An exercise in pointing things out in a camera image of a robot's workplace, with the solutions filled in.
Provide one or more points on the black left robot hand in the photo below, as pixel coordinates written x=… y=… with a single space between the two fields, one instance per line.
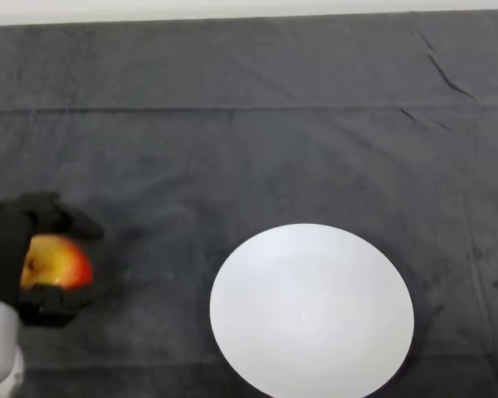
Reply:
x=6 y=248

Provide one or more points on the red yellow apple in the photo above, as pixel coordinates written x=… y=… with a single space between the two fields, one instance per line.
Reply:
x=62 y=265

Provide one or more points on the white round plate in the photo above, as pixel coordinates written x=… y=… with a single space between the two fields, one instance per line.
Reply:
x=311 y=311

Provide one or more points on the black cloth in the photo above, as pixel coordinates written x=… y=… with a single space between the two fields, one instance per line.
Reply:
x=232 y=145

